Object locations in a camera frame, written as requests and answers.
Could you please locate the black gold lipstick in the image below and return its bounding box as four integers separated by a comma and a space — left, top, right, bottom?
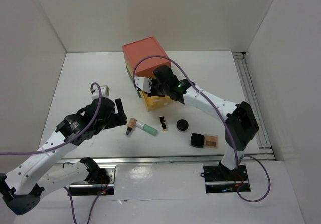
159, 116, 168, 131

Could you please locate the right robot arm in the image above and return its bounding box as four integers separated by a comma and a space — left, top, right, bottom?
144, 65, 259, 180

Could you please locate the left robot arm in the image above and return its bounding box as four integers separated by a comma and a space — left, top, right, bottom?
1, 97, 127, 215

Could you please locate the tan foundation bottle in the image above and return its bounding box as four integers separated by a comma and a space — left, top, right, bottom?
125, 118, 137, 136

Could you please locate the mint green tube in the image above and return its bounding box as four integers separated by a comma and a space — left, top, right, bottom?
135, 121, 158, 136

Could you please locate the round black compact jar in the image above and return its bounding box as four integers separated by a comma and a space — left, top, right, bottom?
176, 119, 189, 132

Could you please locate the square black compact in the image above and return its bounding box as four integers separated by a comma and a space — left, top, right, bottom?
190, 133, 205, 149

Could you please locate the brown eyeshadow palette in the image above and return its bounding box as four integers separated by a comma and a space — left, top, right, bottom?
204, 134, 218, 149

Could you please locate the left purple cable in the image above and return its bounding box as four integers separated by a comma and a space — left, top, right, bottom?
0, 82, 112, 224

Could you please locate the purple cable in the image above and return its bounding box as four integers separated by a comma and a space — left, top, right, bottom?
132, 55, 271, 203
0, 82, 112, 224

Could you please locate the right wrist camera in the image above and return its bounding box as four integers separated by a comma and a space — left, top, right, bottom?
134, 76, 152, 93

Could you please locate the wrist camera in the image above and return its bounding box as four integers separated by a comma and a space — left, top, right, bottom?
91, 85, 110, 100
134, 76, 152, 93

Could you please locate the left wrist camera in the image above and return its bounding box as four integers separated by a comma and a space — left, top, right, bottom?
91, 85, 110, 100

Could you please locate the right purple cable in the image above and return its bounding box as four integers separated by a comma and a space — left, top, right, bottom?
132, 55, 271, 203

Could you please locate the aluminium mounting rail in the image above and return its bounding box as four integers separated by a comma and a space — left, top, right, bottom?
59, 154, 259, 187

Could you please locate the aluminium side rail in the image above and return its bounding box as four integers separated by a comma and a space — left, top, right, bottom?
232, 52, 276, 161

